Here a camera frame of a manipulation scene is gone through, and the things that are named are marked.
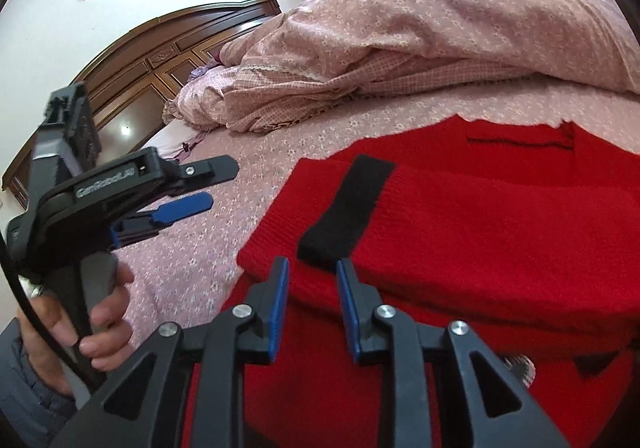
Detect pink floral bed sheet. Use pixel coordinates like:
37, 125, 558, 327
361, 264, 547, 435
112, 73, 640, 329

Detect pink floral pillow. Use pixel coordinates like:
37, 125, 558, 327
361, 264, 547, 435
164, 64, 236, 133

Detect pink floral duvet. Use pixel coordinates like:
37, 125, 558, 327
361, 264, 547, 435
215, 0, 640, 135

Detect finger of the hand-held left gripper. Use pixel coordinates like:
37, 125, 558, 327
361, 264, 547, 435
165, 155, 238, 185
111, 192, 215, 247

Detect red knitted sweater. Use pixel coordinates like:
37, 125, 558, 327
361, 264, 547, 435
187, 114, 640, 448

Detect person's left hand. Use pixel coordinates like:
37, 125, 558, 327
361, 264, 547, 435
17, 262, 136, 396

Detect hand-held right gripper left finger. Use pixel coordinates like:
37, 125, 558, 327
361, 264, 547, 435
50, 257, 291, 448

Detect dark wooden headboard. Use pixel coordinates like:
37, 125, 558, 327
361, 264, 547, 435
0, 0, 283, 209

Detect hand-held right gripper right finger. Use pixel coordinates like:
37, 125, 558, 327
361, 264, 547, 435
335, 258, 571, 448

